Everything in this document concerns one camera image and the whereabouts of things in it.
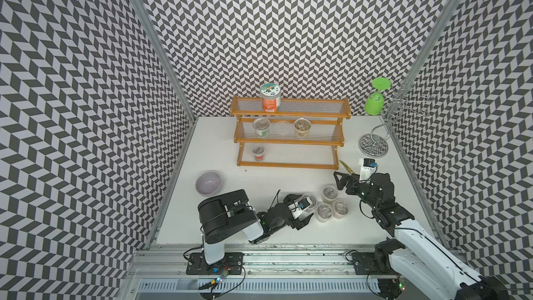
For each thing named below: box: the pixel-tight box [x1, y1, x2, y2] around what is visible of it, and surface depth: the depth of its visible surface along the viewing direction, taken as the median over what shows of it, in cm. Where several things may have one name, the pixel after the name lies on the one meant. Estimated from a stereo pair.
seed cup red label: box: [251, 144, 266, 162], surface depth 98 cm
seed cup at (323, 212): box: [315, 202, 334, 223], surface depth 82 cm
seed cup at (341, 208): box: [332, 198, 350, 220], surface depth 83 cm
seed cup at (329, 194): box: [322, 186, 338, 204], surface depth 86 cm
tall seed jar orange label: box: [259, 82, 282, 113], surface depth 79 cm
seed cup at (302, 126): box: [294, 118, 311, 139], surface depth 91 cm
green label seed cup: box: [252, 118, 271, 139], surface depth 91 cm
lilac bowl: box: [195, 170, 223, 198], surface depth 91 cm
